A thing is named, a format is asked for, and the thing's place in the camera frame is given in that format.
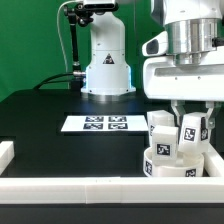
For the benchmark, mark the white front fence rail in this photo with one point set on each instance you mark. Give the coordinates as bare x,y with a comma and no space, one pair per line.
111,190

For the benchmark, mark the white right fence rail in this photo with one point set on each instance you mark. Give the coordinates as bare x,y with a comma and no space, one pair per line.
213,163

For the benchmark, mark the white marker base plate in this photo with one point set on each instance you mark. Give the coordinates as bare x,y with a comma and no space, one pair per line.
105,123

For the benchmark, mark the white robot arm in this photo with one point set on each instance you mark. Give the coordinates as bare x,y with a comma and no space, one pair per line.
184,62

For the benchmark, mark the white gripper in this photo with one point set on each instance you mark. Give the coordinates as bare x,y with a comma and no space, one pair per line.
162,79

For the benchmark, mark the white round stool seat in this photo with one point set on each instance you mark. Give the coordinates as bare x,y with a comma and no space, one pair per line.
185,166

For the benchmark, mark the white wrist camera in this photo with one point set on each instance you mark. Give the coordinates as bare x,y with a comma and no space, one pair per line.
156,46

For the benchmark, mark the white fence rail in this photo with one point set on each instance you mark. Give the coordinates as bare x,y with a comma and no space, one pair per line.
111,190
213,163
6,154

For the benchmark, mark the white left fence rail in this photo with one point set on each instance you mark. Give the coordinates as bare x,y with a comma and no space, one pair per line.
6,154

